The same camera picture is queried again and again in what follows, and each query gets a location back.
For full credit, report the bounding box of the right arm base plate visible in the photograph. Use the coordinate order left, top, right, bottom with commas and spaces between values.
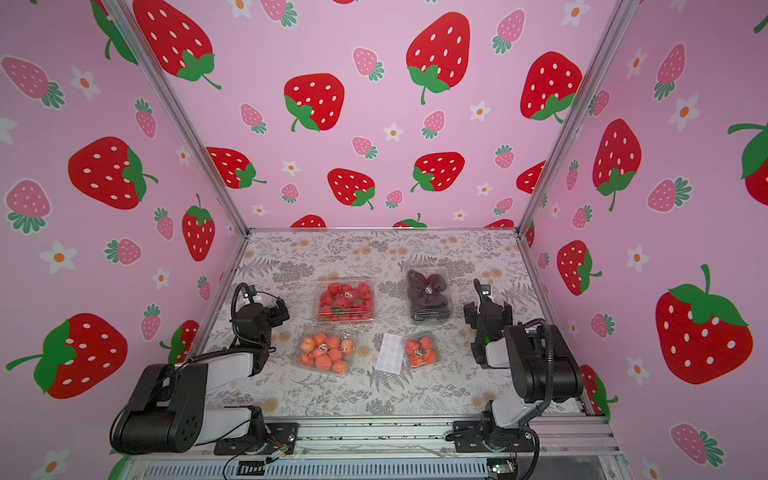
444, 420, 536, 453

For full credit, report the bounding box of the white sticker sheet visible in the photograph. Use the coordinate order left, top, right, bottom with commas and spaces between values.
375, 333, 405, 375

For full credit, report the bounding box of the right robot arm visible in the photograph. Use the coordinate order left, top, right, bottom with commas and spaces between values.
463, 280, 584, 450

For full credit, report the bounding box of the small clear box of tomatoes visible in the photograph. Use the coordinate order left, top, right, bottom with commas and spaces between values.
404, 334, 439, 369

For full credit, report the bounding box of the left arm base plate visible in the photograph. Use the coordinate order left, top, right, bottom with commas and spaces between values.
214, 422, 299, 458

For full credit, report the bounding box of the clear box of red strawberries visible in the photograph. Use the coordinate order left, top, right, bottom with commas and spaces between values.
315, 277, 376, 323

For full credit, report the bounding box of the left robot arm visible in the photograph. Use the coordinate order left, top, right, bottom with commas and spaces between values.
109, 283, 290, 455

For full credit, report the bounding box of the aluminium front rail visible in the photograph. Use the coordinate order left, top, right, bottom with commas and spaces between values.
118, 414, 632, 479

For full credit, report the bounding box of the clear box of dark berries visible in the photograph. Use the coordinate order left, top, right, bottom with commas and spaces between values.
406, 268, 453, 323

